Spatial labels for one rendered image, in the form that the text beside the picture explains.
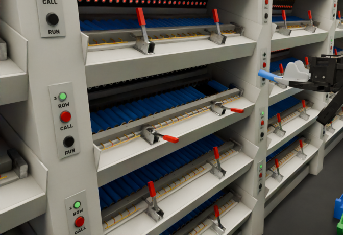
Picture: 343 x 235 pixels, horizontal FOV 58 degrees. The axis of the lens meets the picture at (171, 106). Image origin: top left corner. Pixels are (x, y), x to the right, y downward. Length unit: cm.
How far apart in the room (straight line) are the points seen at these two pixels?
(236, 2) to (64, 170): 73
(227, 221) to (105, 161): 60
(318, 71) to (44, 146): 61
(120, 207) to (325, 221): 95
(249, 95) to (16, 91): 73
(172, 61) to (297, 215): 98
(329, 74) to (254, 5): 34
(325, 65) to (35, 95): 62
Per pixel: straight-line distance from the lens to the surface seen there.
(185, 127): 77
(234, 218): 113
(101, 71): 57
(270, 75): 88
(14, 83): 50
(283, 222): 142
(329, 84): 81
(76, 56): 53
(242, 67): 103
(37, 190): 56
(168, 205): 82
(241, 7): 103
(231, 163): 103
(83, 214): 61
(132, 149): 66
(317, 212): 152
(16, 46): 51
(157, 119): 73
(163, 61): 67
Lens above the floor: 79
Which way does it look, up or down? 15 degrees down
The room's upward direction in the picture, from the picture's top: 2 degrees counter-clockwise
